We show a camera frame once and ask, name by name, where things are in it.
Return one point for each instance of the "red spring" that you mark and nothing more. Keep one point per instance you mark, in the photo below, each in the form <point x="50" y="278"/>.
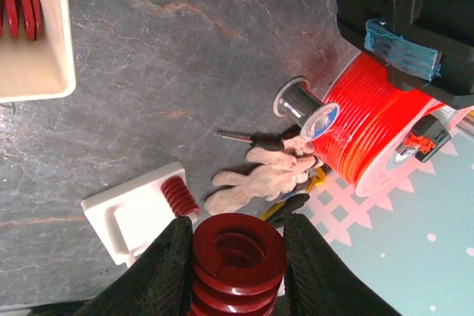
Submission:
<point x="179" y="198"/>
<point x="239" y="262"/>
<point x="26" y="12"/>

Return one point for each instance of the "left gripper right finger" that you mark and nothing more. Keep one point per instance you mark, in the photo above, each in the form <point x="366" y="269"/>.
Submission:
<point x="318" y="282"/>

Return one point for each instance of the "red tubing spool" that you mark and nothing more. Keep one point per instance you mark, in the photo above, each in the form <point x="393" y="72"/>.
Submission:
<point x="374" y="120"/>

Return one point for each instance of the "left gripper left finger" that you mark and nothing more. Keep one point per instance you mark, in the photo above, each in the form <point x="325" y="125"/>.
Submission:
<point x="158" y="283"/>

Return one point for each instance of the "black tool box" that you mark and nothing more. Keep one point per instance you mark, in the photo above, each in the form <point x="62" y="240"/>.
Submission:
<point x="445" y="26"/>

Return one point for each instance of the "yellow handled tool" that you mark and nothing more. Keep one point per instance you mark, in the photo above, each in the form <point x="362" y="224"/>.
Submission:
<point x="317" y="178"/>

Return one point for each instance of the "white peg board fixture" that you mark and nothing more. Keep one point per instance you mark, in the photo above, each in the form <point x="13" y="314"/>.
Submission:
<point x="129" y="217"/>

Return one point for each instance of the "solder wire spool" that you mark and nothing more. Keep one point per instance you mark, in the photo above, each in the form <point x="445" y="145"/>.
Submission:
<point x="295" y="101"/>

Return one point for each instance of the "black handled screwdriver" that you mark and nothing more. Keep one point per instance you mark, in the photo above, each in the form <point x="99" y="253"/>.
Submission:
<point x="267" y="141"/>

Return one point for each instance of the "white spring tray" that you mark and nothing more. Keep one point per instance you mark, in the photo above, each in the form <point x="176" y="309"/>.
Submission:
<point x="36" y="50"/>

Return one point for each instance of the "beige work glove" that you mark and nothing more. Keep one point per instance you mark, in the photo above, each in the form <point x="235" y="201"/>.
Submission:
<point x="276" y="173"/>

